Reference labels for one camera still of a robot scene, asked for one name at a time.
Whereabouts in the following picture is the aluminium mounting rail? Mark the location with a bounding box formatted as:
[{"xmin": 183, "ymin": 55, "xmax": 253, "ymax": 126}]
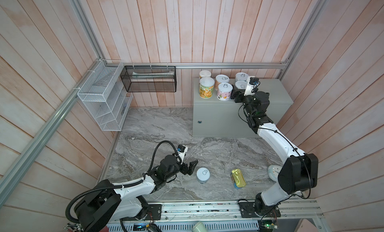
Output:
[{"xmin": 107, "ymin": 198, "xmax": 325, "ymax": 224}]

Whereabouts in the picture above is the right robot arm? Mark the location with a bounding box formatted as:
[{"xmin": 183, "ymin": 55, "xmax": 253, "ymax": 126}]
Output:
[{"xmin": 234, "ymin": 92, "xmax": 319, "ymax": 217}]

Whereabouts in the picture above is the pink can white lid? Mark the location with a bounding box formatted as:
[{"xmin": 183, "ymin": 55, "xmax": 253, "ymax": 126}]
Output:
[{"xmin": 234, "ymin": 81, "xmax": 248, "ymax": 93}]

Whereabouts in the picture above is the orange can pull tab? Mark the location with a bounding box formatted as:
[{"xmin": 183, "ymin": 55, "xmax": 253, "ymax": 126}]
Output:
[{"xmin": 215, "ymin": 75, "xmax": 230, "ymax": 90}]

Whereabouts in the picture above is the white wire shelf rack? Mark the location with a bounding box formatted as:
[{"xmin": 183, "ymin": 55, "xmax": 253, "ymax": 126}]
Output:
[{"xmin": 78, "ymin": 60, "xmax": 133, "ymax": 132}]

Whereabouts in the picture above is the pink can pull tab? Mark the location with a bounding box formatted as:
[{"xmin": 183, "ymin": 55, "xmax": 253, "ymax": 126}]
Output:
[{"xmin": 217, "ymin": 83, "xmax": 233, "ymax": 101}]

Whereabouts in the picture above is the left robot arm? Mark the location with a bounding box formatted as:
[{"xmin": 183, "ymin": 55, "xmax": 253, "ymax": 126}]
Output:
[{"xmin": 65, "ymin": 140, "xmax": 198, "ymax": 232}]

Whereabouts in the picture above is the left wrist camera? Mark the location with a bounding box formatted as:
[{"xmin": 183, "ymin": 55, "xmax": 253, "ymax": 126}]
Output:
[{"xmin": 177, "ymin": 145, "xmax": 188, "ymax": 164}]

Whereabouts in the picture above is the grey metal cabinet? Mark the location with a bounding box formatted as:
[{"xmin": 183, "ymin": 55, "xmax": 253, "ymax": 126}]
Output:
[{"xmin": 193, "ymin": 79, "xmax": 294, "ymax": 138}]

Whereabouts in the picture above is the white round clock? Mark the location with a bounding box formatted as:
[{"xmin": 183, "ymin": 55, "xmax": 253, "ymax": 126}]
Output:
[{"xmin": 267, "ymin": 165, "xmax": 282, "ymax": 182}]

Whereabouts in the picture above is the white cup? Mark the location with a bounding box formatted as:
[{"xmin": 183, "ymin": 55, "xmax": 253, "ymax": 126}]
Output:
[{"xmin": 192, "ymin": 222, "xmax": 208, "ymax": 232}]

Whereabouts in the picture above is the yellow can white lid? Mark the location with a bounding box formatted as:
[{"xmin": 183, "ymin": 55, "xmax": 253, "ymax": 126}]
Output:
[{"xmin": 199, "ymin": 70, "xmax": 212, "ymax": 79}]

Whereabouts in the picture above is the yellow rectangular sardine tin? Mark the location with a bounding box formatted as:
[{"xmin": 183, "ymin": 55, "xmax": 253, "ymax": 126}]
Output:
[{"xmin": 231, "ymin": 169, "xmax": 246, "ymax": 189}]

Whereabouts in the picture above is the blue can pull tab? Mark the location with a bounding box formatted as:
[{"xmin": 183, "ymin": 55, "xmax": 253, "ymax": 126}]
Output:
[{"xmin": 196, "ymin": 168, "xmax": 211, "ymax": 184}]

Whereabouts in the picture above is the black mesh basket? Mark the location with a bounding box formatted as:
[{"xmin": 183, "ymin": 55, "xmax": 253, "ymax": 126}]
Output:
[{"xmin": 120, "ymin": 65, "xmax": 177, "ymax": 93}]

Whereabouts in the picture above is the tall can green label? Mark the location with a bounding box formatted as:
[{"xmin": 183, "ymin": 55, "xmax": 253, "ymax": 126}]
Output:
[{"xmin": 199, "ymin": 77, "xmax": 215, "ymax": 99}]

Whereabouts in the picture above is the silver can pull tab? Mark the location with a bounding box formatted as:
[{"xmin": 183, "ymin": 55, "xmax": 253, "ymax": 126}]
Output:
[{"xmin": 235, "ymin": 72, "xmax": 249, "ymax": 82}]

